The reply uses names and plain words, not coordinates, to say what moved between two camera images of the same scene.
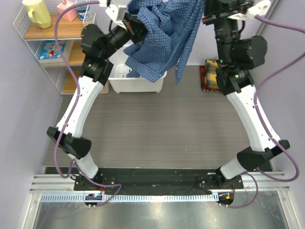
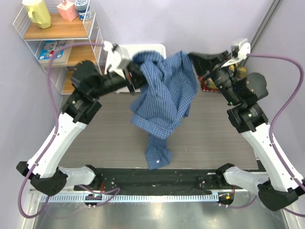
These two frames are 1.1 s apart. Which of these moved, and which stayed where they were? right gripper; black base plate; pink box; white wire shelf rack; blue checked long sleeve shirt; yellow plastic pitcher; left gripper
Moved: left gripper; right gripper; blue checked long sleeve shirt
Stayed: pink box; black base plate; yellow plastic pitcher; white wire shelf rack
